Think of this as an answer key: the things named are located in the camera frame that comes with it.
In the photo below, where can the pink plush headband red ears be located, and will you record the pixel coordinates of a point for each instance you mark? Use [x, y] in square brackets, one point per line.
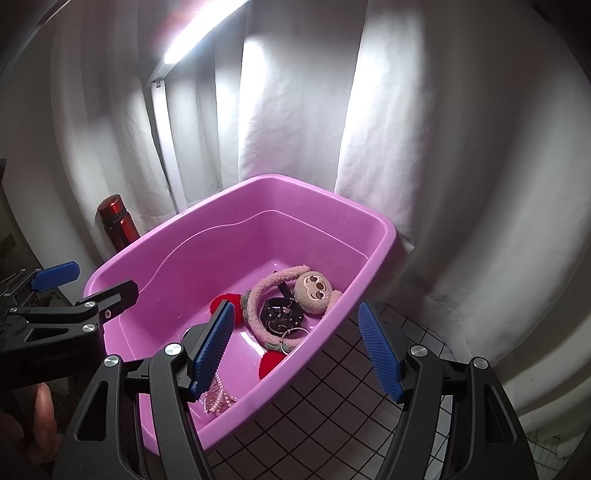
[258, 295]

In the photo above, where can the white checkered tablecloth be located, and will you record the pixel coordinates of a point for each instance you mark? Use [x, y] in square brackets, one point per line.
[332, 415]

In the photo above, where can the led light bar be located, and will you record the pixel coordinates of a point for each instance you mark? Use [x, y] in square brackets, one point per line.
[194, 41]

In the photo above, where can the person's left hand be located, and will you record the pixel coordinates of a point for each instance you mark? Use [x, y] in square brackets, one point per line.
[32, 429]

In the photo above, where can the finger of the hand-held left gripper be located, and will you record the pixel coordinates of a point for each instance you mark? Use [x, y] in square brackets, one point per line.
[55, 274]
[111, 295]

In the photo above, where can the pink plastic tub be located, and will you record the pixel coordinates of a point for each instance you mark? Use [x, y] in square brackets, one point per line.
[175, 277]

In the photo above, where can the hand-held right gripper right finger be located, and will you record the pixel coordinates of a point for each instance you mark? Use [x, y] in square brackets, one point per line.
[381, 355]

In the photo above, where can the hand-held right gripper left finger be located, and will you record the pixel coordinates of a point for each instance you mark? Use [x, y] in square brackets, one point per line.
[214, 350]

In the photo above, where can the thin metal bangle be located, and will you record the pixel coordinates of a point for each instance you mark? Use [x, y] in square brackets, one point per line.
[295, 328]

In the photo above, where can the white curtain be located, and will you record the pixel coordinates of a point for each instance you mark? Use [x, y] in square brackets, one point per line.
[438, 184]

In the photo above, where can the red water bottle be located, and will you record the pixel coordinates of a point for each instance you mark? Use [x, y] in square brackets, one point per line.
[115, 221]

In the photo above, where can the monkey face plush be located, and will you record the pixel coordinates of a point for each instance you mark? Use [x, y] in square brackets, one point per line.
[316, 290]

